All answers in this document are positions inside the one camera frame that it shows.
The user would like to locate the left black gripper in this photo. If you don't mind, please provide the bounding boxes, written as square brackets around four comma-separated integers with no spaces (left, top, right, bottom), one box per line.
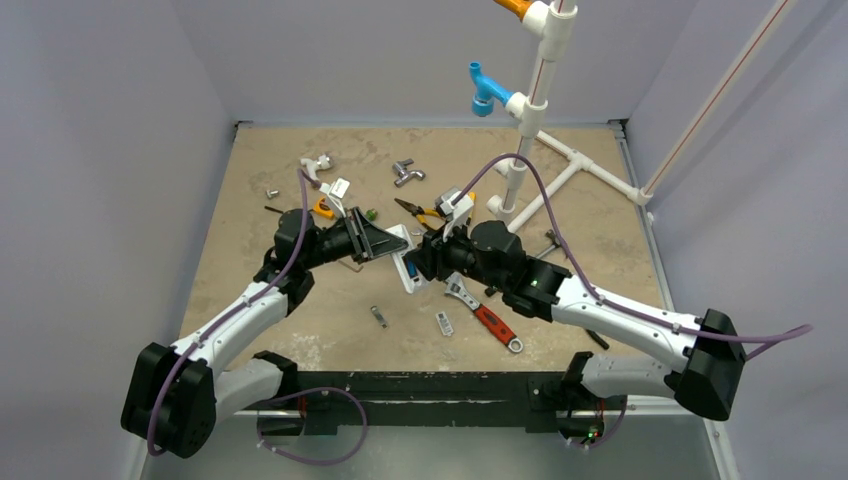
[301,207,406,271]

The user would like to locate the white remote control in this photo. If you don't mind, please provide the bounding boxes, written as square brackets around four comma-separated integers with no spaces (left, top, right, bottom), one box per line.
[388,224,429,295]

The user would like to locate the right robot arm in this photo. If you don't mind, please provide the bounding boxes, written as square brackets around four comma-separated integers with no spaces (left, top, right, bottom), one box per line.
[404,221,746,421]

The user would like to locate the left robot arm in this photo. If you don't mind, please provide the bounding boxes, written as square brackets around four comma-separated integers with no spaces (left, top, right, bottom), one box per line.
[120,208,412,458]

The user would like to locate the brown hex key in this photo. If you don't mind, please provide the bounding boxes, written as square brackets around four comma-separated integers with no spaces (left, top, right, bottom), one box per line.
[338,260,364,273]

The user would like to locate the orange tape measure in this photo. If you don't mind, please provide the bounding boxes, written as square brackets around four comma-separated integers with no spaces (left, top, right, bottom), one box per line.
[312,198,336,220]

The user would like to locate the silver metal transceiver module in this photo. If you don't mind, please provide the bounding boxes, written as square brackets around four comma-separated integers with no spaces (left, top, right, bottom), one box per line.
[370,306,388,329]

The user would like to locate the chrome faucet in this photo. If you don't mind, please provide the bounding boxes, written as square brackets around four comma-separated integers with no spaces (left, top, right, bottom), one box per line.
[392,158,426,188]

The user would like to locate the red adjustable wrench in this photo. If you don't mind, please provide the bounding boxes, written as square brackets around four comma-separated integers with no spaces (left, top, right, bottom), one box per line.
[445,272,524,354]

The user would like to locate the white plastic faucet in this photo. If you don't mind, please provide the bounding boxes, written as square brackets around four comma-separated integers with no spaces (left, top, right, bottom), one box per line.
[299,154,333,189]

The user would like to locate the blue pipe tap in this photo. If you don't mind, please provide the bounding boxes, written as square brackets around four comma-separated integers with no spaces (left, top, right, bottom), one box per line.
[469,61,514,117]

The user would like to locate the orange pipe fitting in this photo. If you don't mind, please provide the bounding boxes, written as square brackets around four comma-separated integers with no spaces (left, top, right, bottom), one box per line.
[494,0,533,20]

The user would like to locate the white PVC pipe stand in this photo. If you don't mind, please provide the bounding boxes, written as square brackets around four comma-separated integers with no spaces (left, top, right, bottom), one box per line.
[486,0,654,252]

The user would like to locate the yellow handled pliers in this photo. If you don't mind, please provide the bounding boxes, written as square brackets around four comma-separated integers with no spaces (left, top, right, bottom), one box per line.
[394,198,443,231]

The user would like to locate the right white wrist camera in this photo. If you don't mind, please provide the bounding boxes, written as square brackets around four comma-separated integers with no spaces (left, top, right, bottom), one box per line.
[435,187,474,241]

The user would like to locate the black handled hammer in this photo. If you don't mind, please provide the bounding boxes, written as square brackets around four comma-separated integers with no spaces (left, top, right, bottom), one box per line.
[536,229,562,259]

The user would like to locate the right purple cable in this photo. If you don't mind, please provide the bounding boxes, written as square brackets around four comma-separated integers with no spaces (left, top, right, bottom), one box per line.
[451,152,814,452]

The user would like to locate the purple cable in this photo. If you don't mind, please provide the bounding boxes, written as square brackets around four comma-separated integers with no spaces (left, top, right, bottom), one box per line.
[145,168,369,465]
[451,152,814,452]

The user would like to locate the aluminium rail frame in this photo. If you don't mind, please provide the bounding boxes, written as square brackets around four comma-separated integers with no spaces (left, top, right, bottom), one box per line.
[135,370,725,419]

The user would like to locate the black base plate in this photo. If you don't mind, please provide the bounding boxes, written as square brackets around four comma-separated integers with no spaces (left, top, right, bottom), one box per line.
[249,371,626,435]

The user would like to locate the orange black tool handle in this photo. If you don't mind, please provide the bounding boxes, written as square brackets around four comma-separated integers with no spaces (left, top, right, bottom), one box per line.
[585,329,610,350]

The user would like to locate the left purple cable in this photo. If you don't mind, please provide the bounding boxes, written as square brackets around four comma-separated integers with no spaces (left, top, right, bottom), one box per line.
[145,168,369,465]

